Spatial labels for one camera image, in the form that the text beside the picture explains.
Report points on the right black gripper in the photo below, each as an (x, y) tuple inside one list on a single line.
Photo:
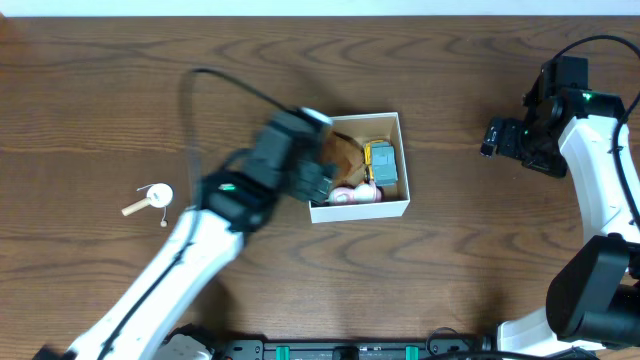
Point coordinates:
[(555, 165)]

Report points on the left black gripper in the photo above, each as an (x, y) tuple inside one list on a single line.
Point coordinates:
[(310, 178)]

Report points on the brown plush toy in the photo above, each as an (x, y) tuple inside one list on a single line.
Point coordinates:
[(347, 156)]

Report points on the white duck toy pink hat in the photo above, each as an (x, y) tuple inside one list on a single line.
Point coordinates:
[(364, 193)]

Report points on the grey yellow toy truck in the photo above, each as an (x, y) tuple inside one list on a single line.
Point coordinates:
[(381, 168)]

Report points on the white wooden pellet drum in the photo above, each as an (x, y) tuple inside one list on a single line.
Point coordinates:
[(157, 195)]

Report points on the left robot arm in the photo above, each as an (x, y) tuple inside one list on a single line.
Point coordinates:
[(232, 202)]

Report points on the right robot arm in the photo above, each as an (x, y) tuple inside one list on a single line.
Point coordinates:
[(570, 130)]

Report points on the white cardboard box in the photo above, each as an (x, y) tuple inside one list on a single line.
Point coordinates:
[(395, 198)]

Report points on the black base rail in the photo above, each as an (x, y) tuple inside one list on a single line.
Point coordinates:
[(350, 350)]

